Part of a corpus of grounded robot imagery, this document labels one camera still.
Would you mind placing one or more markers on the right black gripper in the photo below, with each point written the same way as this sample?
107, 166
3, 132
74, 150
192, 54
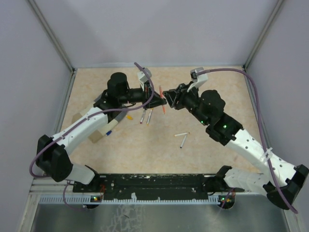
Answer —
176, 96

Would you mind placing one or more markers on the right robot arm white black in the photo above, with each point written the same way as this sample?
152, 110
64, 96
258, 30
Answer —
277, 179

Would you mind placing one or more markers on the aluminium frame rail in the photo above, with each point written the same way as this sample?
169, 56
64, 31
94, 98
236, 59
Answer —
47, 186

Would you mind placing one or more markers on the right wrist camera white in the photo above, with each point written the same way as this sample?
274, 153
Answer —
197, 79

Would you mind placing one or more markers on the white pen yellow end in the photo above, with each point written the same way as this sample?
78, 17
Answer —
149, 117

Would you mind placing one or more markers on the magenta marker pen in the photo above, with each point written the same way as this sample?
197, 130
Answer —
143, 116

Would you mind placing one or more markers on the folded grey beige cloth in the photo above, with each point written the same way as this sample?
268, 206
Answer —
99, 133

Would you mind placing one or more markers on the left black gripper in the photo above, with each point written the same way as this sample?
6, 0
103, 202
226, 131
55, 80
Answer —
147, 92

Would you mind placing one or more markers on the orange pen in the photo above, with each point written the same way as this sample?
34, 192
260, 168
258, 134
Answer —
162, 97

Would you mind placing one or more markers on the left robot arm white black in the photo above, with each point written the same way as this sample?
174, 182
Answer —
107, 111

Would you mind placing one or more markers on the white pen blue end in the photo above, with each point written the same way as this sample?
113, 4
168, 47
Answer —
183, 141

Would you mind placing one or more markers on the white pen dark tip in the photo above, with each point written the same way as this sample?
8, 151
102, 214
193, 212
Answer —
181, 134

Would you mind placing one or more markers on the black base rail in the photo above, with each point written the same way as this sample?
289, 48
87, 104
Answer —
153, 186

